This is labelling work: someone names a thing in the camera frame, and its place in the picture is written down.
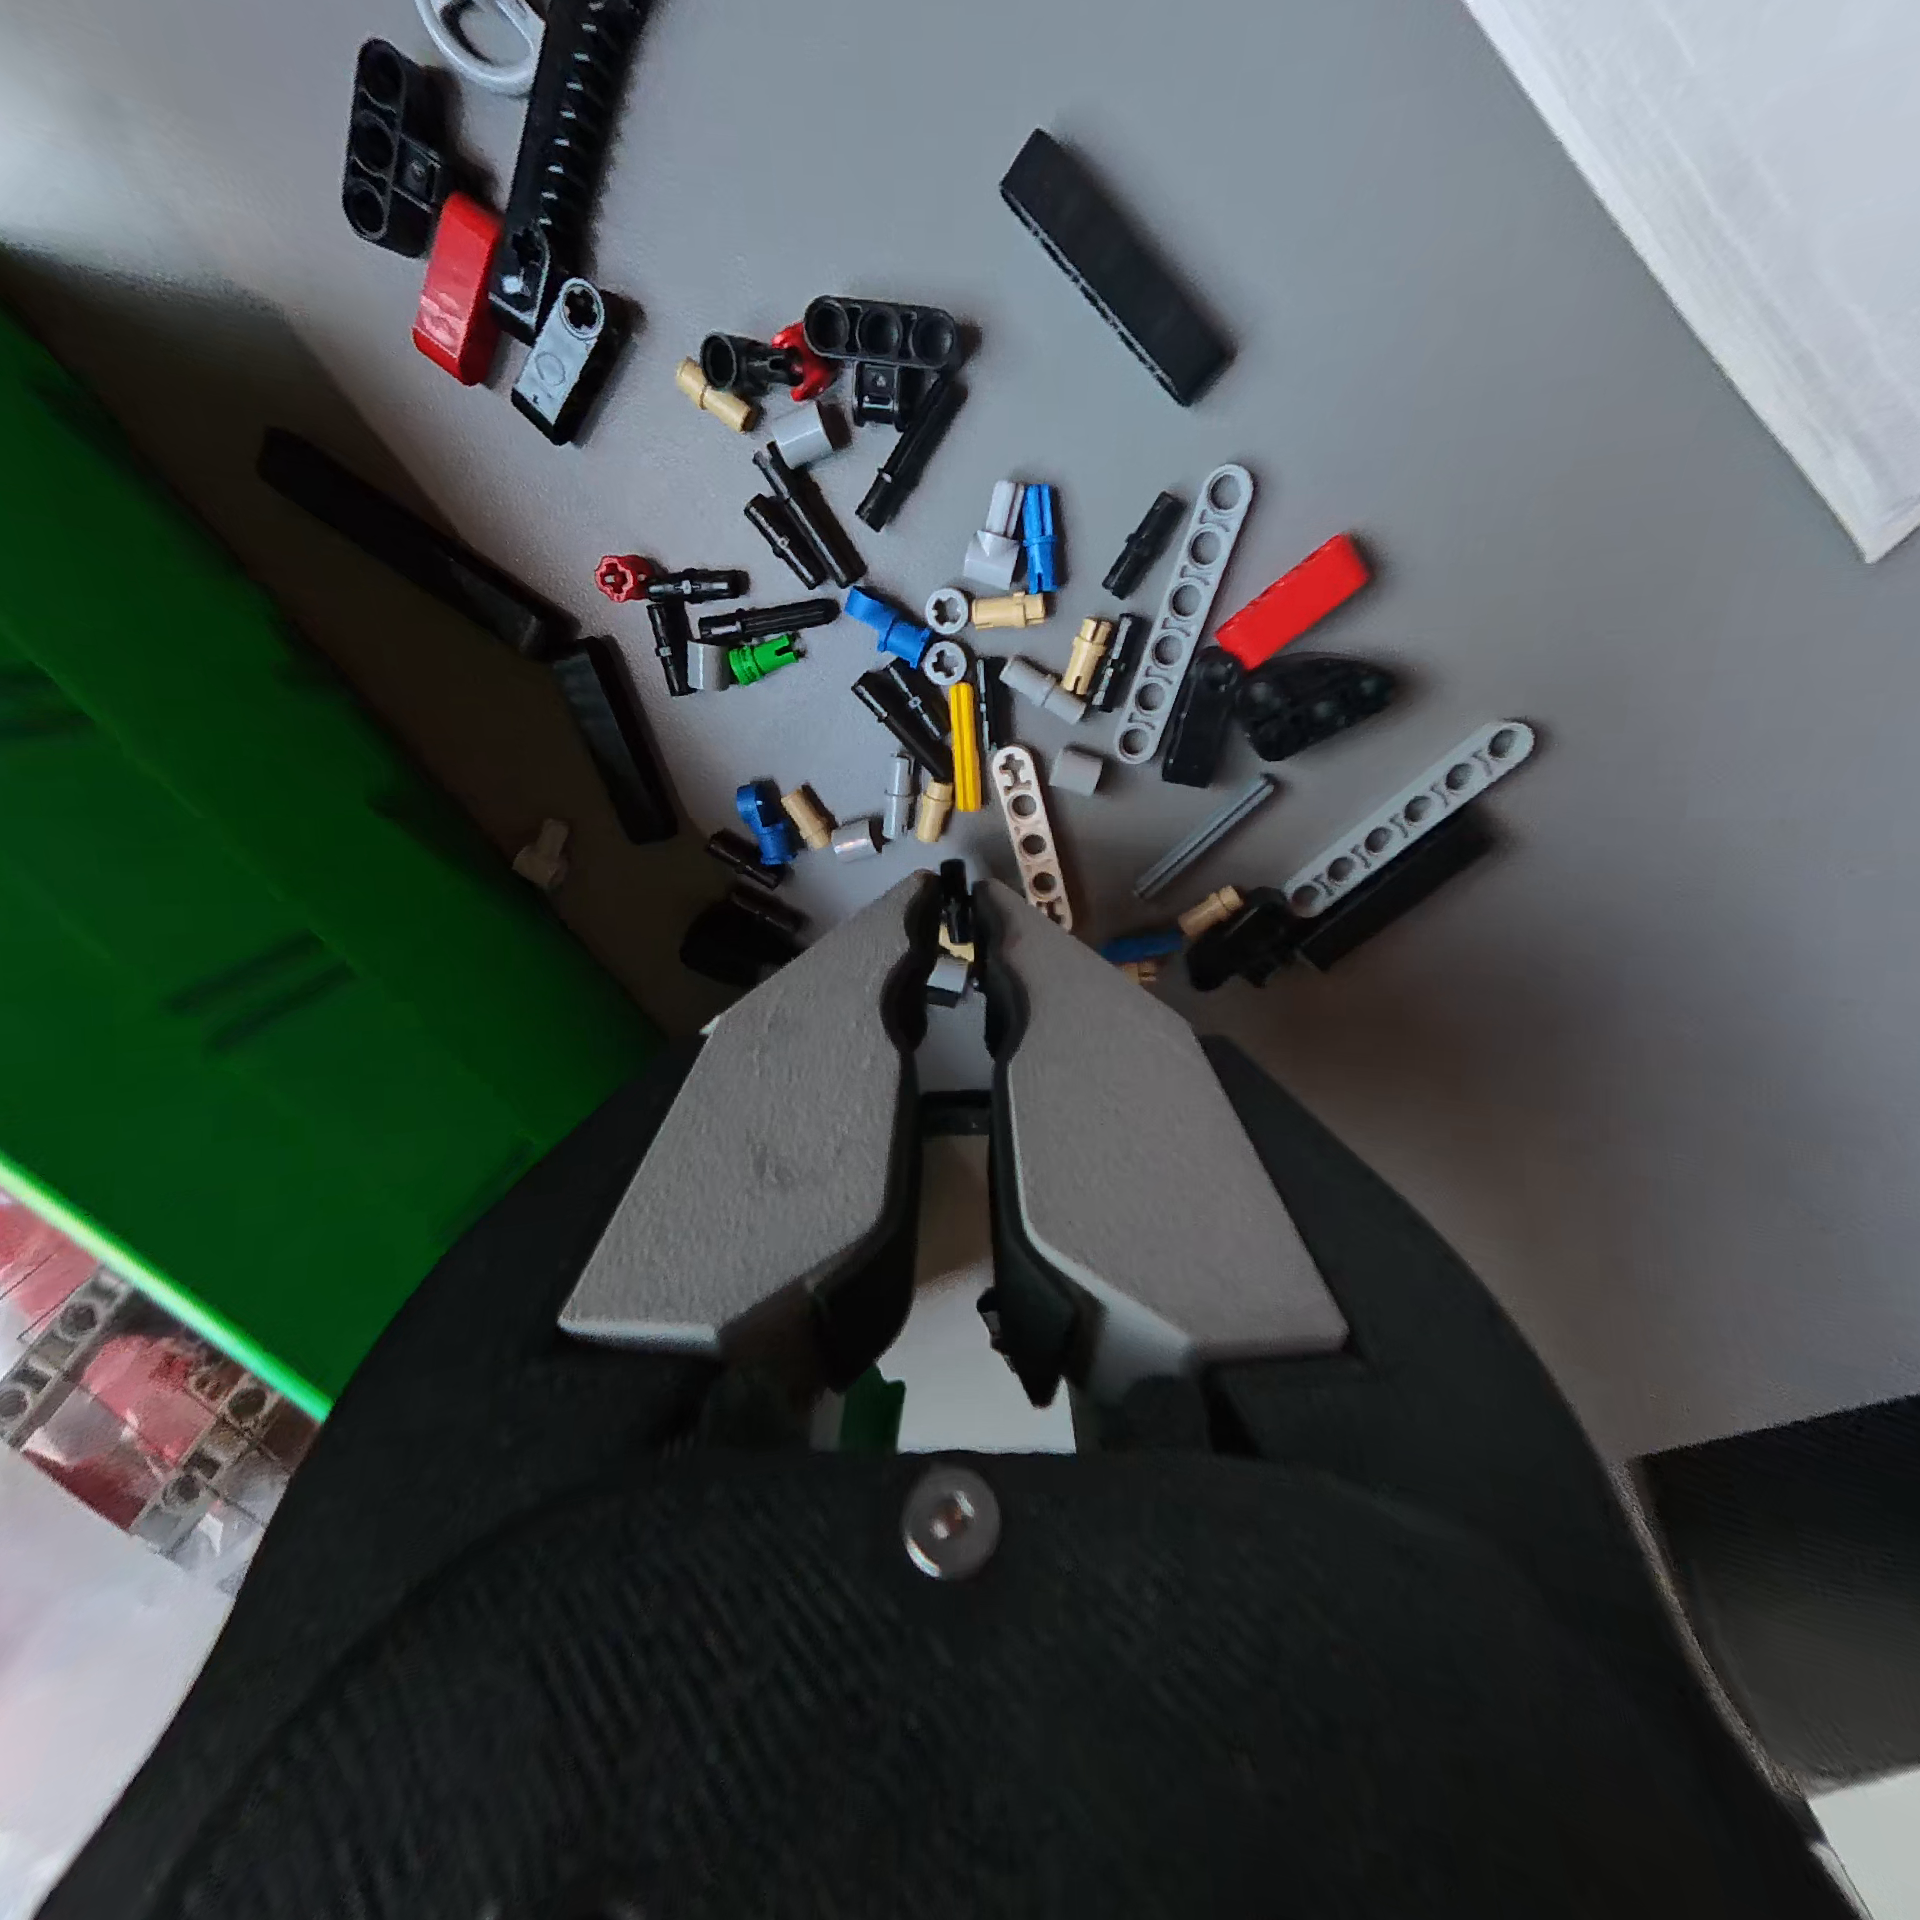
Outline lego instruction booklet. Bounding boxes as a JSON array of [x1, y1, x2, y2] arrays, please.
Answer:
[[1463, 0, 1920, 564]]

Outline small green plastic piece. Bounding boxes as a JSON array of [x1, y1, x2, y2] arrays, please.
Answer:
[[822, 1365, 910, 1455]]

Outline green plastic bin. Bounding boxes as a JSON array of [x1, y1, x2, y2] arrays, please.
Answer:
[[0, 307, 670, 1419]]

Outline pile of lego pieces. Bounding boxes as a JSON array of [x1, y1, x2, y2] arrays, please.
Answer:
[[255, 0, 1538, 1051]]

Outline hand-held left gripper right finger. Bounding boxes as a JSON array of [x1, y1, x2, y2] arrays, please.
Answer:
[[966, 879, 1348, 1412]]

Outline white printed paper bag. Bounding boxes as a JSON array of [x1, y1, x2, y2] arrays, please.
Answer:
[[0, 1448, 242, 1920]]

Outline clear plastic bag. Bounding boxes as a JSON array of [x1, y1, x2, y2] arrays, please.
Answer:
[[0, 1201, 332, 1594]]

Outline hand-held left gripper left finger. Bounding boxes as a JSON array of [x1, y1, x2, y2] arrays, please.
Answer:
[[557, 873, 950, 1396]]

